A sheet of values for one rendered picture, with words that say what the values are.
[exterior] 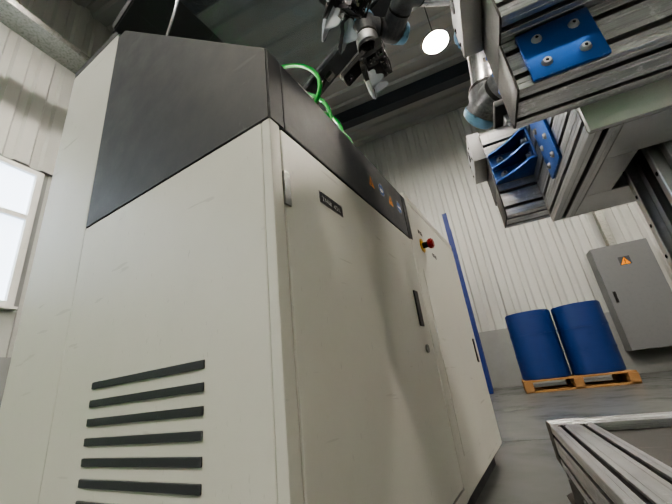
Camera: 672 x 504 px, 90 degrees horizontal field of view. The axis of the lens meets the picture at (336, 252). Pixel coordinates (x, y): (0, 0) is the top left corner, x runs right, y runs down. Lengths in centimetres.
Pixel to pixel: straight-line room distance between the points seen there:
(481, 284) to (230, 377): 700
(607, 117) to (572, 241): 708
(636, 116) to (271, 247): 55
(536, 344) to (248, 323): 504
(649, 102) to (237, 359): 67
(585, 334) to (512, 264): 243
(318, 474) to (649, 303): 701
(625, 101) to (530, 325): 482
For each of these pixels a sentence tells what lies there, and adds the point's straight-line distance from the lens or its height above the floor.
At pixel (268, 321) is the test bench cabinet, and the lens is 45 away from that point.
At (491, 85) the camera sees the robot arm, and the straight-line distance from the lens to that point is 128.
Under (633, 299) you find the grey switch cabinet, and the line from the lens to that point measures 727.
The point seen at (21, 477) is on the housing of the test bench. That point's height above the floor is 28.
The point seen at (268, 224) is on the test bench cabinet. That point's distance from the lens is 49.
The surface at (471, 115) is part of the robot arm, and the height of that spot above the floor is 118.
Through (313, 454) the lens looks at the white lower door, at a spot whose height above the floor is 30.
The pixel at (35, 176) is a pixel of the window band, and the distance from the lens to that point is 540.
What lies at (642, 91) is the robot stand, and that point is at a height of 72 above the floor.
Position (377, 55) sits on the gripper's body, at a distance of 123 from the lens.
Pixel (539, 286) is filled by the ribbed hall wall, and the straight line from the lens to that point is 740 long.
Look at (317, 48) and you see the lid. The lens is 166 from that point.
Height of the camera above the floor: 38
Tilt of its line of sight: 21 degrees up
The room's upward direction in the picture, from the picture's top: 7 degrees counter-clockwise
